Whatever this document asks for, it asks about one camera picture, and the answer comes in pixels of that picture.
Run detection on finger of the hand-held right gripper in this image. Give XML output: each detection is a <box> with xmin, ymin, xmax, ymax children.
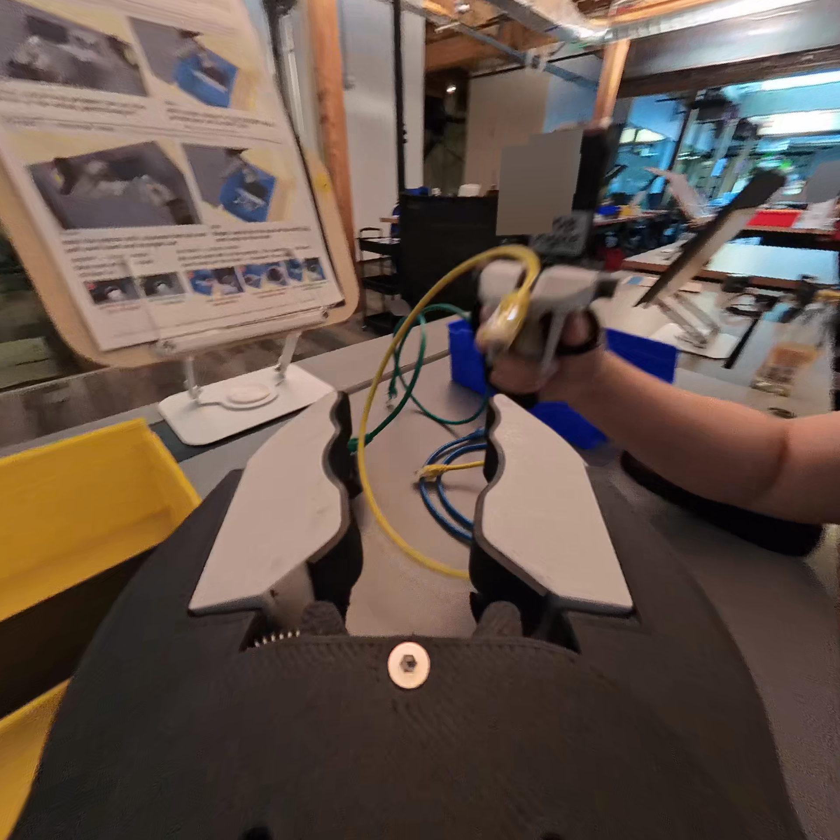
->
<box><xmin>477</xmin><ymin>258</ymin><xmax>542</xmax><ymax>312</ymax></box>
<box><xmin>528</xmin><ymin>268</ymin><xmax>623</xmax><ymax>319</ymax></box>

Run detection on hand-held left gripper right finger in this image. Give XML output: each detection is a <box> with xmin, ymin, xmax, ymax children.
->
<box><xmin>471</xmin><ymin>394</ymin><xmax>634</xmax><ymax>616</ymax></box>

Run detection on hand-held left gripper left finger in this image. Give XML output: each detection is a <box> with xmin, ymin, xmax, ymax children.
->
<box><xmin>188</xmin><ymin>392</ymin><xmax>355</xmax><ymax>616</ymax></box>

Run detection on yellow ethernet cable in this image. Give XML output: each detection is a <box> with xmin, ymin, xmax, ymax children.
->
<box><xmin>356</xmin><ymin>244</ymin><xmax>542</xmax><ymax>580</ymax></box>

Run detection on green ethernet cable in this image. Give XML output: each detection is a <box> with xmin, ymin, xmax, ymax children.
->
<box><xmin>348</xmin><ymin>303</ymin><xmax>496</xmax><ymax>455</ymax></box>

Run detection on yellow plastic bin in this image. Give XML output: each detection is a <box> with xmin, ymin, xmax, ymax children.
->
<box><xmin>0</xmin><ymin>418</ymin><xmax>202</xmax><ymax>828</ymax></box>

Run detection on person's right forearm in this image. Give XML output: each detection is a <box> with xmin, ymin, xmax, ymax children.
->
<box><xmin>594</xmin><ymin>367</ymin><xmax>840</xmax><ymax>526</ymax></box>

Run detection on person's right hand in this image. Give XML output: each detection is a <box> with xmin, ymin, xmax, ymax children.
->
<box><xmin>486</xmin><ymin>310</ymin><xmax>626</xmax><ymax>409</ymax></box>

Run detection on black utility cart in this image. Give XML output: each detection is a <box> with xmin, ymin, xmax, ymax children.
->
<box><xmin>357</xmin><ymin>190</ymin><xmax>500</xmax><ymax>336</ymax></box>

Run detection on blue plastic bin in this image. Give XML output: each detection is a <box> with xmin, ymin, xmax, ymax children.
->
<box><xmin>448</xmin><ymin>318</ymin><xmax>678</xmax><ymax>450</ymax></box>

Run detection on white metal display stand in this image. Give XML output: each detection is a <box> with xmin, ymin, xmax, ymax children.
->
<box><xmin>156</xmin><ymin>328</ymin><xmax>337</xmax><ymax>446</ymax></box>
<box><xmin>643</xmin><ymin>167</ymin><xmax>752</xmax><ymax>361</ymax></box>

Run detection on black flat panel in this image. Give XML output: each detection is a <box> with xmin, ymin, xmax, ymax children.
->
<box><xmin>635</xmin><ymin>169</ymin><xmax>787</xmax><ymax>309</ymax></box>

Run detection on white work table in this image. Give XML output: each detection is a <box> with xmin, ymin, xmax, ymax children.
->
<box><xmin>622</xmin><ymin>241</ymin><xmax>840</xmax><ymax>290</ymax></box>

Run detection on red storage bin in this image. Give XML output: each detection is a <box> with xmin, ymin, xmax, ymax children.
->
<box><xmin>745</xmin><ymin>209</ymin><xmax>840</xmax><ymax>231</ymax></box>

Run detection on clear plastic jar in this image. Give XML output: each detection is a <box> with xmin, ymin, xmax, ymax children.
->
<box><xmin>753</xmin><ymin>320</ymin><xmax>818</xmax><ymax>396</ymax></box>

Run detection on blue ethernet cable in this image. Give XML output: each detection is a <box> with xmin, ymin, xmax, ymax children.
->
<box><xmin>420</xmin><ymin>430</ymin><xmax>490</xmax><ymax>542</ymax></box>

